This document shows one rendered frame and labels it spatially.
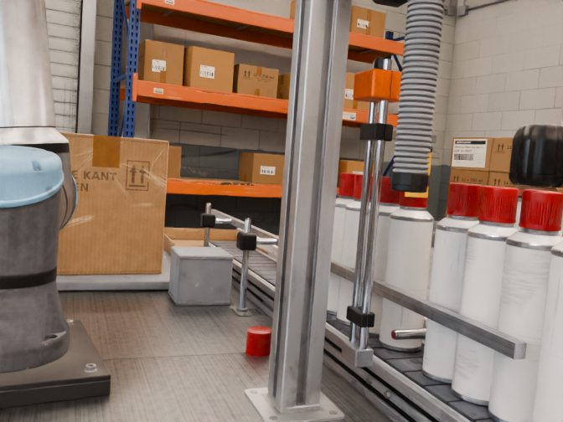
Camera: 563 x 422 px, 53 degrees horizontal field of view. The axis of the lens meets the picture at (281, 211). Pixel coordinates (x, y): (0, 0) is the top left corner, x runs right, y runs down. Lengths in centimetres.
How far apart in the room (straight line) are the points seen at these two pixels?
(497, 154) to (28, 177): 396
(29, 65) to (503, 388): 66
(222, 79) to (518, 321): 420
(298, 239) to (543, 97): 565
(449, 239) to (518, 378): 15
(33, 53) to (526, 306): 64
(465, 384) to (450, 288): 9
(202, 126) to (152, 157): 420
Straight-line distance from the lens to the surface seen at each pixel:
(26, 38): 82
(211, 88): 457
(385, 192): 73
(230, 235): 182
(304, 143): 58
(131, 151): 115
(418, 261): 69
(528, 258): 52
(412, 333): 69
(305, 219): 58
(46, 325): 71
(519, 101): 633
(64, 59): 497
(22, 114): 80
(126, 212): 116
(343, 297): 79
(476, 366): 58
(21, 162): 66
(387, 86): 60
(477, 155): 451
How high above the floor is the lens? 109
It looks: 5 degrees down
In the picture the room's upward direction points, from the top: 4 degrees clockwise
